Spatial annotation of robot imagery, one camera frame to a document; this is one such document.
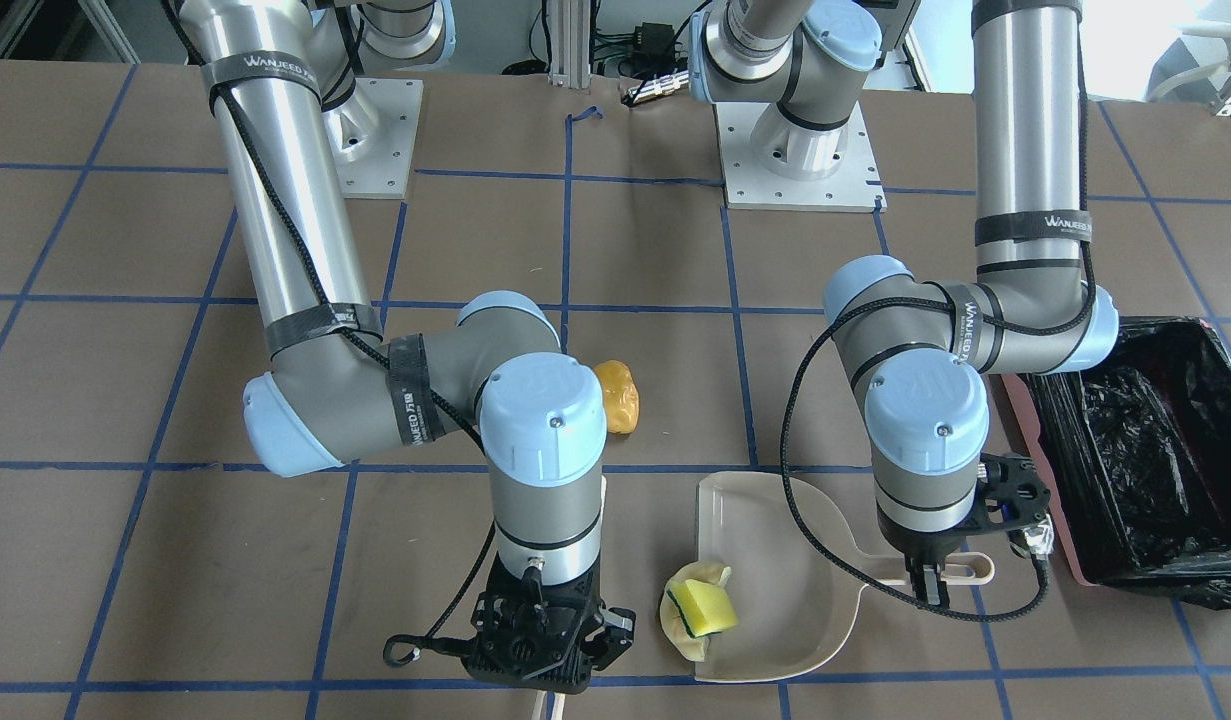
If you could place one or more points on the orange potato toy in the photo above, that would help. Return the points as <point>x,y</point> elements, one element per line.
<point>620,397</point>

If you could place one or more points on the yellow green sponge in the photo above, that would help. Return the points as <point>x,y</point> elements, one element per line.
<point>705,608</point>

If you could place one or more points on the bin with black bag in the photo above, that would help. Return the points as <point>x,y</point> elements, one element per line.
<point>1137,453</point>

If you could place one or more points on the beige plastic dustpan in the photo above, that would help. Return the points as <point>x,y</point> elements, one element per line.
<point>799,614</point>

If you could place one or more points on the beige dumpling toy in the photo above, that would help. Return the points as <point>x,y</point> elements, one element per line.
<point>692,649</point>

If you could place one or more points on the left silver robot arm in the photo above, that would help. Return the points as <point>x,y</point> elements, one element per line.
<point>917,353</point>

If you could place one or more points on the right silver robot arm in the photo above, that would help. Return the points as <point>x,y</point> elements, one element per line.
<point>338,392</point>

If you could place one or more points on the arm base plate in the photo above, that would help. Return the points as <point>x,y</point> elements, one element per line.
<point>372,137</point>
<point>771,164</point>

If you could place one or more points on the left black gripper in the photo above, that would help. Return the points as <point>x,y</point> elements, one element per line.
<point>919,548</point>

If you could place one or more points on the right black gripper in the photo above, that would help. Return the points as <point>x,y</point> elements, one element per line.
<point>616,629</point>

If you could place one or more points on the aluminium frame post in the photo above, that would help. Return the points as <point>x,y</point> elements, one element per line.
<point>568,33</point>

